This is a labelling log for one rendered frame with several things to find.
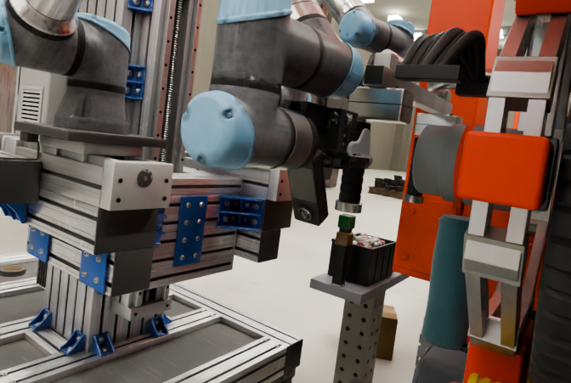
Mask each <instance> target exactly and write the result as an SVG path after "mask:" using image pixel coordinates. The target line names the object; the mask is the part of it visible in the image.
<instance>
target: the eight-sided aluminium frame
mask: <svg viewBox="0 0 571 383"><path fill-rule="evenodd" d="M544 22H549V25H548V27H547V30H546V34H545V38H544V41H543V43H542V46H541V49H540V53H539V56H524V55H525V53H526V50H527V48H528V45H529V41H530V38H531V36H532V35H533V31H534V29H536V28H543V23H544ZM568 28H570V40H569V45H568V55H567V60H566V65H565V71H564V76H563V85H562V90H561V95H560V100H559V105H558V111H557V120H556V125H555V131H554V136H553V138H557V139H559V151H558V157H557V169H556V174H555V179H554V184H553V189H552V193H551V200H550V205H549V208H548V211H532V210H527V209H522V208H516V207H512V208H511V213H510V218H509V223H508V228H500V227H495V226H490V224H491V218H492V213H493V207H494V204H492V203H487V202H482V201H477V200H473V201H472V209H471V215H470V221H469V226H468V229H467V230H466V232H465V234H464V245H463V258H462V272H463V273H465V277H466V298H467V308H468V318H469V330H468V333H467V335H468V336H469V337H470V340H471V344H473V345H475V346H480V347H482V348H485V349H488V350H490V351H493V352H498V353H500V354H502V355H505V356H508V357H510V358H514V357H515V354H518V352H519V347H520V343H521V339H522V336H523V332H524V330H525V327H526V324H527V321H528V318H531V315H532V312H533V308H534V298H535V287H536V283H537V279H538V275H539V271H540V264H541V259H542V256H543V251H544V247H545V243H546V239H547V236H548V231H549V225H550V220H551V208H552V202H553V198H554V193H555V187H556V182H557V173H558V167H559V162H560V157H561V153H562V147H563V140H564V135H565V130H566V126H567V120H568V102H569V95H570V89H571V14H533V15H516V17H515V19H514V21H513V23H512V27H511V29H510V31H509V34H508V36H507V39H506V41H505V44H504V46H503V49H502V50H501V53H500V56H497V57H496V58H495V63H494V67H493V70H492V74H491V77H490V81H489V87H488V91H487V94H486V96H487V100H488V108H487V113H486V118H485V124H484V130H483V131H484V132H501V133H506V124H507V118H508V113H509V111H521V112H527V115H526V120H525V125H524V130H523V135H529V136H539V137H544V136H545V130H546V121H547V116H548V113H550V112H551V106H552V101H553V97H554V92H555V88H556V84H557V76H558V66H559V63H560V59H561V56H562V52H563V47H564V43H565V40H566V37H567V34H568ZM530 235H531V236H534V243H533V247H532V251H531V255H530V258H529V265H528V269H527V272H526V277H525V280H524V284H523V276H524V273H525V268H526V261H527V255H528V248H529V236H530ZM489 279H492V280H494V281H498V282H499V283H497V285H496V287H495V291H494V294H493V295H492V296H491V298H490V299H489Z"/></svg>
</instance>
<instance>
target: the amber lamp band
mask: <svg viewBox="0 0 571 383"><path fill-rule="evenodd" d="M335 244H336V245H341V246H345V247H348V246H350V245H352V244H353V233H348V234H347V233H344V232H340V231H337V232H336V242H335Z"/></svg>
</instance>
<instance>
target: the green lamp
mask: <svg viewBox="0 0 571 383"><path fill-rule="evenodd" d="M355 221H356V216H354V215H350V214H346V213H344V214H340V215H339V218H338V224H337V226H338V227H339V228H344V229H347V230H350V229H354V227H355Z"/></svg>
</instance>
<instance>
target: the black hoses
mask: <svg viewBox="0 0 571 383"><path fill-rule="evenodd" d="M485 51H486V42H485V36H484V34H483V33H482V32H481V31H478V30H475V31H469V32H467V31H464V30H463V29H461V28H460V27H454V28H450V29H448V30H447V31H442V32H441V33H433V34H432V35H428V34H424V35H420V36H419V37H417V38H416V39H415V41H414V42H413V43H412V45H411V46H410V48H409V50H408V52H407V54H406V55H405V57H404V61H403V63H402V64H401V65H396V71H395V76H394V77H395V78H396V79H398V80H400V81H402V82H447V83H456V87H455V94H456V95H458V96H459V97H474V98H487V96H486V94H487V91H488V87H489V80H488V78H487V77H486V75H485Z"/></svg>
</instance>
